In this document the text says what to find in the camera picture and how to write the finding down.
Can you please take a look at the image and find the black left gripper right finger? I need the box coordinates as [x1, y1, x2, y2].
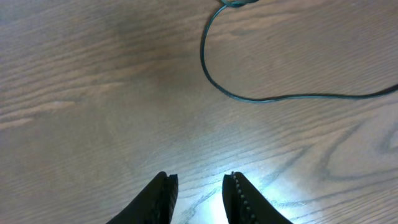
[222, 172, 292, 224]

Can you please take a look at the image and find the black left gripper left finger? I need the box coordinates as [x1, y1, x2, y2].
[107, 171, 178, 224]

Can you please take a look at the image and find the black usb cable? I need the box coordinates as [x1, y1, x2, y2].
[200, 0, 398, 104]

